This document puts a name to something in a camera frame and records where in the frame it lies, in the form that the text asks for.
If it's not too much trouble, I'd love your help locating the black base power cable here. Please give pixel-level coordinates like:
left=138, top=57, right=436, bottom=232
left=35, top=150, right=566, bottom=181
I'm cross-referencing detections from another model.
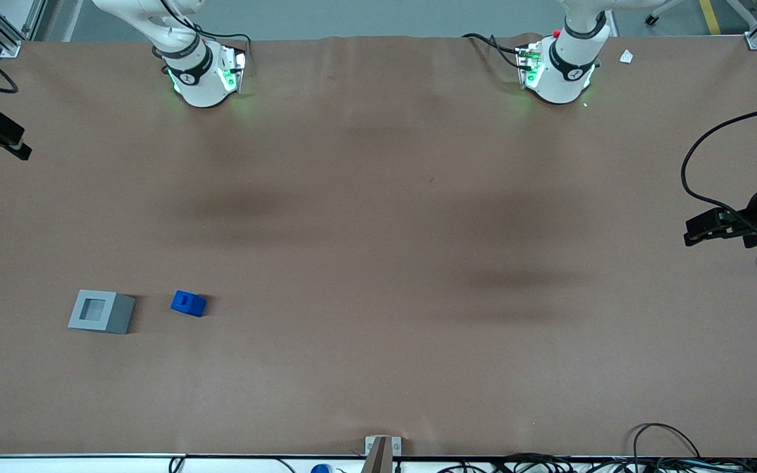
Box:
left=188, top=23, right=253, bottom=53
left=462, top=32, right=528, bottom=70

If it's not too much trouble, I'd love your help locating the black cable bundle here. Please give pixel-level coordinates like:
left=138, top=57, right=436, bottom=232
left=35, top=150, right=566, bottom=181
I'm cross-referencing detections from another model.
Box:
left=438, top=452, right=757, bottom=473

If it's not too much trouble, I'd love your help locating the white table edge rail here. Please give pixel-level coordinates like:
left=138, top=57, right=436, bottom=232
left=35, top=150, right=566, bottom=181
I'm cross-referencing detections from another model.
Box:
left=0, top=453, right=757, bottom=473

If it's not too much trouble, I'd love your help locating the blue plastic part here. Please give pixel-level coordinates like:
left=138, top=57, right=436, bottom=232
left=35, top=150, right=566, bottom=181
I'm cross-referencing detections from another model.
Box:
left=171, top=290, right=208, bottom=318

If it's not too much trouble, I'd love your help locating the long black left arm cable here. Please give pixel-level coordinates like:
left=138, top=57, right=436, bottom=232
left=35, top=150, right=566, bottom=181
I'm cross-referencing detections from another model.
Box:
left=680, top=102, right=757, bottom=241

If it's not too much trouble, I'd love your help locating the grey table edge bracket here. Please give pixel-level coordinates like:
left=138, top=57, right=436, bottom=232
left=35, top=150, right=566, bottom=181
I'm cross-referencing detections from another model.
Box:
left=362, top=436, right=394, bottom=473

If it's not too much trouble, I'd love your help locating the metal mounting bracket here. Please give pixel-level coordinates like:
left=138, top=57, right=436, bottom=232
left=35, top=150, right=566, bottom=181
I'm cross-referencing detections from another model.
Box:
left=365, top=436, right=403, bottom=457

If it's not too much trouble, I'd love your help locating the brown table cover sheet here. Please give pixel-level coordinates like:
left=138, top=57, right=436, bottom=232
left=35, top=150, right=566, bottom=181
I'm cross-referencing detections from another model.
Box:
left=0, top=34, right=757, bottom=459

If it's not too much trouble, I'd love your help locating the gray square base block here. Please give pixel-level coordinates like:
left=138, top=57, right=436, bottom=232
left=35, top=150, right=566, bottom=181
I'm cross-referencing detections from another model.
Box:
left=67, top=290, right=137, bottom=335

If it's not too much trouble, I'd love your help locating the black looping floor cable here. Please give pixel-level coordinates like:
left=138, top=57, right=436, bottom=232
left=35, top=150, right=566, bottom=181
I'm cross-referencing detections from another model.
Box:
left=632, top=423, right=702, bottom=461

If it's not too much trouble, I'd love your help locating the white chair leg caster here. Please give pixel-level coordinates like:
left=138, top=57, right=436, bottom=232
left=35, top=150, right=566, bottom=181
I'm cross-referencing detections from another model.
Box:
left=644, top=0, right=689, bottom=27

